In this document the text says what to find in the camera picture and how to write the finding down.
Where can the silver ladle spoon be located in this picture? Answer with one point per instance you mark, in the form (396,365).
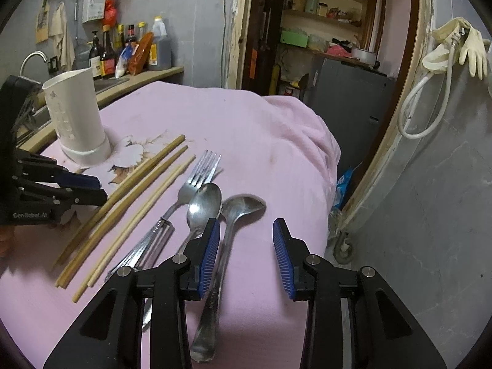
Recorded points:
(234,208)

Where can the green box on shelf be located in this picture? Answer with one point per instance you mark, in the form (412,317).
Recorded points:
(295,39)

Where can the white plastic utensil holder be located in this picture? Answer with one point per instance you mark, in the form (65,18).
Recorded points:
(73,110)

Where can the large oil jug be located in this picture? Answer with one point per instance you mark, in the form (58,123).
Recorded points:
(160,57)

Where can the pink floral table cloth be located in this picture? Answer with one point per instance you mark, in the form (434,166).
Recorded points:
(272,147)

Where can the orange snack bag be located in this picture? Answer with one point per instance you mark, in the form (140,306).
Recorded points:
(140,54)

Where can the silver fork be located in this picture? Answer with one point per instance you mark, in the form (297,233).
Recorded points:
(201,174)

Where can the dark soy sauce bottle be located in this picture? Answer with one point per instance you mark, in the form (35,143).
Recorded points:
(108,59)

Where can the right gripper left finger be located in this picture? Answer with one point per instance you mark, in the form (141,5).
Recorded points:
(201,256)

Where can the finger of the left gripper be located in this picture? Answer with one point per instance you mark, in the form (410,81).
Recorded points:
(75,180)
(81,196)

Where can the pale bamboo chopstick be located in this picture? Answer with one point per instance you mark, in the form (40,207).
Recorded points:
(127,230)
(134,218)

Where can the person's left hand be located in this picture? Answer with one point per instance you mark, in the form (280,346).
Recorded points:
(6,240)

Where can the white rubber glove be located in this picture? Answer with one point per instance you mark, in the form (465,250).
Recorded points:
(469,48)

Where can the silver vegetable peeler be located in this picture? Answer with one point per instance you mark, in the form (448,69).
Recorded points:
(153,244)

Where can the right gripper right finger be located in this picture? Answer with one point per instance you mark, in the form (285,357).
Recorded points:
(296,264)

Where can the grey cabinet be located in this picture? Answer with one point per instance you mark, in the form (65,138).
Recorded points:
(352,102)

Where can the dark bamboo chopstick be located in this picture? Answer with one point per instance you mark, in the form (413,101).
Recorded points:
(132,179)
(112,217)

